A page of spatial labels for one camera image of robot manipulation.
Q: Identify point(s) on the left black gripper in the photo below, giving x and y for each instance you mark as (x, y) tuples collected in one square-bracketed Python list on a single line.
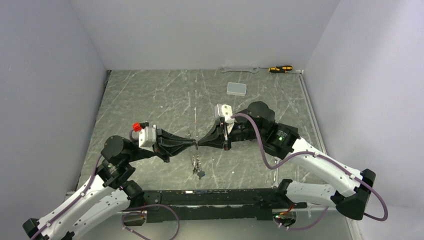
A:
[(176, 144)]

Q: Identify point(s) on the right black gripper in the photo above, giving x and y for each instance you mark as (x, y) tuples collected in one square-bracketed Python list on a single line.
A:
[(215, 139)]

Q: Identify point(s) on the black tag key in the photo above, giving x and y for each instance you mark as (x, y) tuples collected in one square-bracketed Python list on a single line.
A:
[(200, 174)]

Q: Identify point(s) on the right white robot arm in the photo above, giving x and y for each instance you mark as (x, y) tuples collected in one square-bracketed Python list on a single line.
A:
[(346, 189)]

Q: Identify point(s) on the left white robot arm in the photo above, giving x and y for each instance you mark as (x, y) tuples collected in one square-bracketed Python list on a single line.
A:
[(109, 188)]

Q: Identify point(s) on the grey plastic box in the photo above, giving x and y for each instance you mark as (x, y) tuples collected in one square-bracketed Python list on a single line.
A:
[(236, 89)]

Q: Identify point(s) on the silver open-end wrench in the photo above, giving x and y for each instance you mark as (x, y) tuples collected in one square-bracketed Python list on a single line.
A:
[(252, 70)]

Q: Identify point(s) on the yellow black screwdriver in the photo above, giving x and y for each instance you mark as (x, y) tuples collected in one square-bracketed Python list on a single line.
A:
[(279, 69)]

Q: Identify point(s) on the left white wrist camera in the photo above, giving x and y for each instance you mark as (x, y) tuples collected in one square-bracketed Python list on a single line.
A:
[(147, 135)]

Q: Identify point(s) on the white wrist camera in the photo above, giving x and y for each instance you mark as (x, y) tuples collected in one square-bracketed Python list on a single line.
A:
[(147, 135), (225, 111)]

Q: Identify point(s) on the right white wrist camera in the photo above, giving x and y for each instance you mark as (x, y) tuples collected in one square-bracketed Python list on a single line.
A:
[(225, 111)]

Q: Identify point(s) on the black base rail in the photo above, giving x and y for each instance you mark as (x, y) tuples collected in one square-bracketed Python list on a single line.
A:
[(260, 204)]

